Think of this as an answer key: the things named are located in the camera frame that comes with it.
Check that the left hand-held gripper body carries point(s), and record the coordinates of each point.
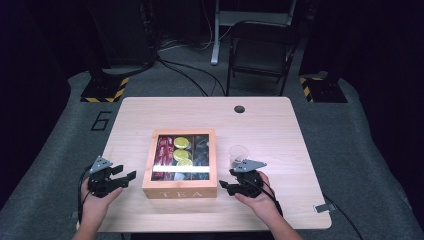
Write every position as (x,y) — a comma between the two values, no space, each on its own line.
(101,185)

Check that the yellow round capsule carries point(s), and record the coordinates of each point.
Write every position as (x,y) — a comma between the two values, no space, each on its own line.
(181,142)
(185,162)
(180,155)

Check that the black equipment cabinet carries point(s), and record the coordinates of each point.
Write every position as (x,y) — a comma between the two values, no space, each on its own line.
(123,33)

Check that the wooden tea box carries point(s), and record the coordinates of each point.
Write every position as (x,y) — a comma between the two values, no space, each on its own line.
(180,192)

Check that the black folding chair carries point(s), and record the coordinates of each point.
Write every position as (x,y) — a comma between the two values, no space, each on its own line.
(263,50)

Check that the person's right hand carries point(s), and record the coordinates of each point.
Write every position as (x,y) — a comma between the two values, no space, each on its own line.
(265,203)

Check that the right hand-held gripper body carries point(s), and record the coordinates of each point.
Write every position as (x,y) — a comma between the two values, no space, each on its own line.
(248,186)

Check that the row of red tea packets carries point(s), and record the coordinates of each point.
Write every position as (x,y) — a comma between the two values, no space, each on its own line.
(163,153)

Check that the black hazard-striped stand base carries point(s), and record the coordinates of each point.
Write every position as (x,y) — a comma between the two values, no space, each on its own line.
(105,90)
(325,91)

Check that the clear glass cup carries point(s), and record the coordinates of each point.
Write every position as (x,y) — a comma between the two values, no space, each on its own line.
(238,151)

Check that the grey tape piece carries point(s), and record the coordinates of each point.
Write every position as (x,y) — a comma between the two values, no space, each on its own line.
(74,215)
(325,208)

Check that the white metal stand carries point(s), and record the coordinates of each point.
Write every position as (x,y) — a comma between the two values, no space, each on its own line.
(216,40)

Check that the person's left hand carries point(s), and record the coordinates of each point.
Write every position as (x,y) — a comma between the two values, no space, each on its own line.
(95,208)

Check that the row of dark tea packets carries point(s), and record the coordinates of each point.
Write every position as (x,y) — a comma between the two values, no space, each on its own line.
(201,151)

